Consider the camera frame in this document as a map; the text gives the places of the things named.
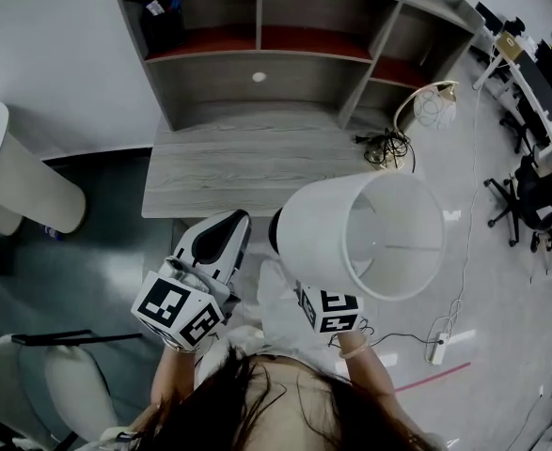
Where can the white power strip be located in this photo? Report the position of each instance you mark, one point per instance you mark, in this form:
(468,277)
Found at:
(437,348)

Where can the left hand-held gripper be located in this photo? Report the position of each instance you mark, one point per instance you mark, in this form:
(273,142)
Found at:
(177,301)

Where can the grey wooden table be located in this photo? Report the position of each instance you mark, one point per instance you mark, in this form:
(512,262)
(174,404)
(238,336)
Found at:
(238,172)

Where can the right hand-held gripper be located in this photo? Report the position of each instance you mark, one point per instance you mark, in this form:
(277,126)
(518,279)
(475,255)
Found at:
(336,313)

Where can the person's left forearm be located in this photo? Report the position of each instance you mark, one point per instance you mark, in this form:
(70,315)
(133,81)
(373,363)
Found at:
(174,378)

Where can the large white cylinder shade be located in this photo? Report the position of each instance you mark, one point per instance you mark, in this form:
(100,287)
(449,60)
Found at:
(17,176)

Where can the person's right forearm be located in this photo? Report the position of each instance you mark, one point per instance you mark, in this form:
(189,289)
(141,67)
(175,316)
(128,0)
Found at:
(367,371)

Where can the black pen holder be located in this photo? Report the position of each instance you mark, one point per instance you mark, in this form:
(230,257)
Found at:
(162,26)

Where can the black office chair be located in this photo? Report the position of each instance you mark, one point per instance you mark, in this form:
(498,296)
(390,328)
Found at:
(534,195)

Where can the grey wooden shelf unit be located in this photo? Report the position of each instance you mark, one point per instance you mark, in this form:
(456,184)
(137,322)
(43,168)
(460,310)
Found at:
(304,78)

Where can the gold arc lamp, globe shade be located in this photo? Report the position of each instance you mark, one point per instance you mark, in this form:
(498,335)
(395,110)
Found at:
(433,104)

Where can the white drum shade lamp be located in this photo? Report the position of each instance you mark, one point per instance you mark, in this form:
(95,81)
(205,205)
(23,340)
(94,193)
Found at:
(322,233)

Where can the black metal bar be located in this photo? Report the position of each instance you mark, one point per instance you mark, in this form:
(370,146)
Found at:
(68,338)

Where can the brown cardboard box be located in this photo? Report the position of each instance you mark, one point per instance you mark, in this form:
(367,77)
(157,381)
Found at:
(509,45)

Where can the white chair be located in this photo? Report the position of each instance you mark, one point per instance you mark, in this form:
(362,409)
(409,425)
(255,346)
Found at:
(68,383)

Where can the long white office desk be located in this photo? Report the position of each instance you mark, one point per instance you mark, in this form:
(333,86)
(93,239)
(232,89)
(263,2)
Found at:
(529,78)

